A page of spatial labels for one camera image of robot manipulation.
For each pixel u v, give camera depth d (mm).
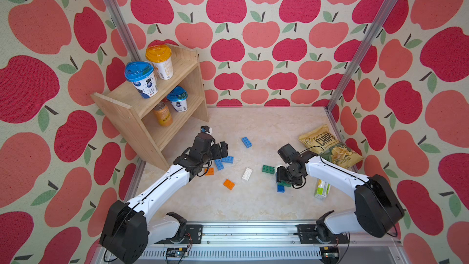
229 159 956
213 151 732
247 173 906
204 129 734
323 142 946
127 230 398
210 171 912
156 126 840
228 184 863
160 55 651
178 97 840
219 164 933
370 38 862
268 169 929
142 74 596
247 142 1016
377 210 423
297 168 638
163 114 781
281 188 855
